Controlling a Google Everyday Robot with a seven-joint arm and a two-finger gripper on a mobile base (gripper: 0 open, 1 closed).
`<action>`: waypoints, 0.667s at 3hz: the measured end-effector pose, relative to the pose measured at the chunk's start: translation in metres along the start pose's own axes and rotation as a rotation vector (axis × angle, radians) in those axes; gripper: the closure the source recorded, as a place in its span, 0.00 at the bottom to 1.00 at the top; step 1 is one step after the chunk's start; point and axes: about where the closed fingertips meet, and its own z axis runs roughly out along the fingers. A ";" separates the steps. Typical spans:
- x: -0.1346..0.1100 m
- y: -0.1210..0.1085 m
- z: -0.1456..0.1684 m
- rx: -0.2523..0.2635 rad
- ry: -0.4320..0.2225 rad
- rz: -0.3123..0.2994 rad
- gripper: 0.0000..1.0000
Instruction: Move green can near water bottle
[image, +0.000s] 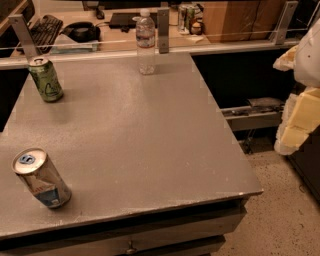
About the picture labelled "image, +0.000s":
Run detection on right metal bracket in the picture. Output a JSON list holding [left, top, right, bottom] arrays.
[[272, 0, 298, 45]]

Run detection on left metal bracket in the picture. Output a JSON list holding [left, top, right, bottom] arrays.
[[9, 14, 40, 59]]

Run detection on silver blue energy drink can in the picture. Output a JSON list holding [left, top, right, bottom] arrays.
[[12, 148, 72, 209]]

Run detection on brown cardboard box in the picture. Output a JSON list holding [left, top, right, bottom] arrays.
[[202, 0, 287, 43]]

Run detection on glass jar on desk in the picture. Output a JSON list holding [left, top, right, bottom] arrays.
[[177, 4, 195, 33]]

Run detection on black headphones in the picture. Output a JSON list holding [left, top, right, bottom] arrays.
[[62, 22, 100, 43]]

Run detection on black flat device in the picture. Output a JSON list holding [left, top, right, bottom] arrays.
[[108, 12, 158, 30]]

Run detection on metal bracket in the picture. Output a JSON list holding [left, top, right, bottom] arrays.
[[9, 14, 40, 59], [157, 7, 169, 54], [272, 0, 298, 45]]

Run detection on middle metal bracket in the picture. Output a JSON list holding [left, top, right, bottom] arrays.
[[157, 7, 169, 54]]

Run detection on black keyboard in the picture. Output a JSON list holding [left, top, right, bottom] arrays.
[[29, 15, 63, 54]]

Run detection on grey metal shelf rail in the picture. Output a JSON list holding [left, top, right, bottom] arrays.
[[221, 97, 284, 131]]

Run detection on small round brown object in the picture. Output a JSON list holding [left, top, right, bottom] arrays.
[[190, 22, 203, 35]]

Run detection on grey drawer with handle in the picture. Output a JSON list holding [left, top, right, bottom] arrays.
[[0, 201, 246, 256]]

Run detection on clear plastic water bottle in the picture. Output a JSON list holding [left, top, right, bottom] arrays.
[[136, 8, 155, 75]]

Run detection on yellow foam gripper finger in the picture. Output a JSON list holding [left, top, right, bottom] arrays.
[[274, 87, 320, 155], [273, 46, 298, 71]]

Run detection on green soda can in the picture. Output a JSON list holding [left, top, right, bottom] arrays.
[[28, 56, 63, 102]]

